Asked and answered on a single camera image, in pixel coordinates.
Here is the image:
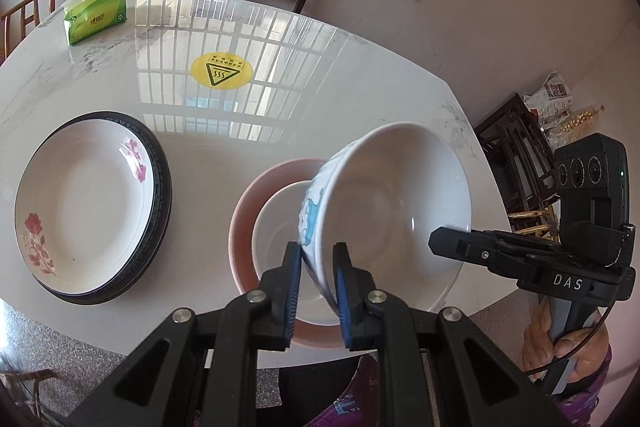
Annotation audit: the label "large pink bowl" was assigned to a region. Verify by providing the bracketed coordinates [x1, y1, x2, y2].
[228, 158, 343, 349]

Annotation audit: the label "white bowl pink stripe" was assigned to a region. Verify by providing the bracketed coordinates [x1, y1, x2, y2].
[252, 180, 338, 326]

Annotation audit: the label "white bowl blue print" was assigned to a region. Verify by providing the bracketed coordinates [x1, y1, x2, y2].
[298, 122, 472, 311]

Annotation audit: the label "large blue patterned plate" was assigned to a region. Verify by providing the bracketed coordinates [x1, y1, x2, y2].
[29, 109, 175, 307]

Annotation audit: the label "white floral shallow plate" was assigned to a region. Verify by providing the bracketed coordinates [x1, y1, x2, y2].
[13, 117, 156, 297]

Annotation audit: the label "person's right hand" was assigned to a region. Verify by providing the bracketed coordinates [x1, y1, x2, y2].
[522, 298, 610, 384]

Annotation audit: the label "dark wooden side cabinet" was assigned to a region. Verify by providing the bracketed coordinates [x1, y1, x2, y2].
[474, 94, 560, 242]

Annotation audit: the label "snack bags on cabinet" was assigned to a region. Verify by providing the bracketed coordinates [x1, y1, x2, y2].
[523, 72, 604, 150]

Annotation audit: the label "wooden chair lower left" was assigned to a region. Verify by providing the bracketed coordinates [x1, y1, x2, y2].
[1, 355, 58, 426]

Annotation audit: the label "yellow warning sticker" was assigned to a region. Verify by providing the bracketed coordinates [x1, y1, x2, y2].
[191, 52, 254, 90]

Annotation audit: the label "green tissue pack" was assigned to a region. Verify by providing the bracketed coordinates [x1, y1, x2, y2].
[62, 0, 127, 46]

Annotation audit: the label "light wooden chair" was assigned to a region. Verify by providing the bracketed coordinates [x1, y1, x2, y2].
[1, 0, 58, 62]

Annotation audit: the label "black cable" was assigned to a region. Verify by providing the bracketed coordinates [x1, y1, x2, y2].
[524, 300, 618, 377]

